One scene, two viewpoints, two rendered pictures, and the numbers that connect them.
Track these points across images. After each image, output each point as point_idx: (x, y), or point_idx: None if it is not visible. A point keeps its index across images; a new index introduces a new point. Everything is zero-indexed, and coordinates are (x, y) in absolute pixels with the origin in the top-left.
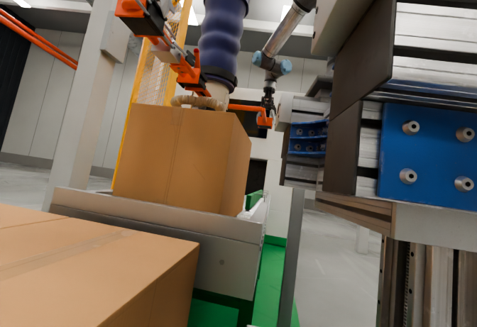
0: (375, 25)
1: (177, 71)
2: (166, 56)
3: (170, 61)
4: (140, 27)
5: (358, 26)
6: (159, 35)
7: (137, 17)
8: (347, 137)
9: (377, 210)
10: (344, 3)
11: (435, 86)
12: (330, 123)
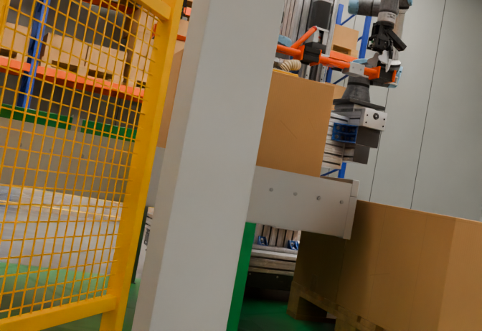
0: (375, 136)
1: (330, 64)
2: (353, 75)
3: (347, 73)
4: (380, 80)
5: (370, 129)
6: (370, 80)
7: (386, 82)
8: (365, 152)
9: (335, 161)
10: (377, 129)
11: (372, 148)
12: (356, 144)
